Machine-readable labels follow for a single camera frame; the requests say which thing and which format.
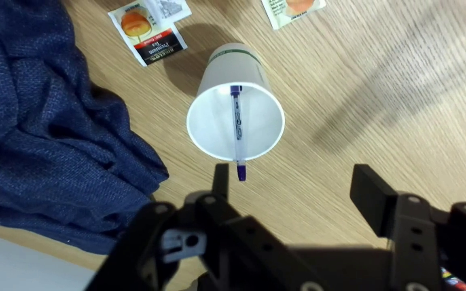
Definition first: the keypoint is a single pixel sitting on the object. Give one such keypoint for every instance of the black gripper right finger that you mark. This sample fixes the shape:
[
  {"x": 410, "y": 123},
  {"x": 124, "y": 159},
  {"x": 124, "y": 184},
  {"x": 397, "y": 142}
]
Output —
[{"x": 375, "y": 197}]

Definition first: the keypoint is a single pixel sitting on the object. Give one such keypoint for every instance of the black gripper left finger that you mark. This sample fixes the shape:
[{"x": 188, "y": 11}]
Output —
[{"x": 221, "y": 180}]

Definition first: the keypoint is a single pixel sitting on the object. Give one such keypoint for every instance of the blue pen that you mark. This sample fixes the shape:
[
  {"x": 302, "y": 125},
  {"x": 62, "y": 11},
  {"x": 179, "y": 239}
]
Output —
[{"x": 240, "y": 159}]

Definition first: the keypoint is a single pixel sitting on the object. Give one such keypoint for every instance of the white paper cup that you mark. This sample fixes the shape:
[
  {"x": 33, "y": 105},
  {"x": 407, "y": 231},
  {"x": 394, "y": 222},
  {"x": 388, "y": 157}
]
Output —
[{"x": 210, "y": 120}]

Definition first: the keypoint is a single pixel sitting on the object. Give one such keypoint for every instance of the dark blue cloth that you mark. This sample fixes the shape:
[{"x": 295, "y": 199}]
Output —
[{"x": 70, "y": 165}]

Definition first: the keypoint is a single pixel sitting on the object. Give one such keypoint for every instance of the orange tea bag packet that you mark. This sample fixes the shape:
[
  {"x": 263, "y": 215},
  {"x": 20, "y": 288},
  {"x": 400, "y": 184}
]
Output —
[{"x": 150, "y": 28}]

